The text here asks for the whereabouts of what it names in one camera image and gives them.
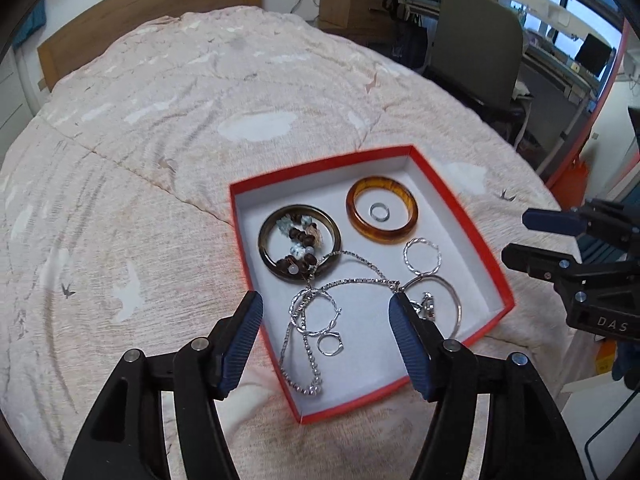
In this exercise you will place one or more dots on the dark brown bangle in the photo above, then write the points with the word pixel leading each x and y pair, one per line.
pixel 262 241

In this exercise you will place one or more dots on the twisted silver hoop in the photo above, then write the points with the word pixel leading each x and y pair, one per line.
pixel 406 260

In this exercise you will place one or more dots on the thin silver bangle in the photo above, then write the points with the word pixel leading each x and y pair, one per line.
pixel 458 305

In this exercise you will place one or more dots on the amber bangle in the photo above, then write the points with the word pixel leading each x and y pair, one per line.
pixel 351 210

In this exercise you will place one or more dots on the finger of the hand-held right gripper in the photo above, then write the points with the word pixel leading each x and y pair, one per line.
pixel 550 221
pixel 537 262

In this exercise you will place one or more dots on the wooden cabinet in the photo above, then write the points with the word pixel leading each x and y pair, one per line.
pixel 350 2

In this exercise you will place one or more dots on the grey office chair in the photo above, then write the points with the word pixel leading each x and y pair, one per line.
pixel 475 45

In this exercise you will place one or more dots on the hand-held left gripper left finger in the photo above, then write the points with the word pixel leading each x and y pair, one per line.
pixel 242 340

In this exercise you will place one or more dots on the teal curtain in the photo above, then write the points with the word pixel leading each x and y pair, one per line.
pixel 34 17

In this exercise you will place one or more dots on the white wardrobe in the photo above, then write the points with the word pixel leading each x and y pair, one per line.
pixel 11 95

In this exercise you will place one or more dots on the pink printed blanket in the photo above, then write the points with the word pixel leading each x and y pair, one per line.
pixel 150 185

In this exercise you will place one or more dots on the grey desk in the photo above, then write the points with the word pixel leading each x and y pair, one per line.
pixel 550 67

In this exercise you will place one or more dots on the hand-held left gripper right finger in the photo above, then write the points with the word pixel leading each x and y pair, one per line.
pixel 410 345

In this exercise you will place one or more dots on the small silver charm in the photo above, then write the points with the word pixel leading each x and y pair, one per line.
pixel 427 306

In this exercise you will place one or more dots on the black monitor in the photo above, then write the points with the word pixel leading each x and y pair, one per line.
pixel 594 55

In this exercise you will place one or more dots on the wooden headboard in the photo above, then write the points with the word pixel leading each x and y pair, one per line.
pixel 150 0

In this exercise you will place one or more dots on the silver hoop earring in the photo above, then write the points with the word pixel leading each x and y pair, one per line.
pixel 300 326

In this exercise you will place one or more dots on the dark hanging clothes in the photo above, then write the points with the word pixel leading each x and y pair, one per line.
pixel 409 40

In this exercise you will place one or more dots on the red jewelry box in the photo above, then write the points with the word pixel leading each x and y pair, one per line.
pixel 260 202

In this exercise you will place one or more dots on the yellow box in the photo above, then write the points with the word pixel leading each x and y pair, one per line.
pixel 607 357

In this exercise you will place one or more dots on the red frame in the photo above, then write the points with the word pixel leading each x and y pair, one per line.
pixel 600 105

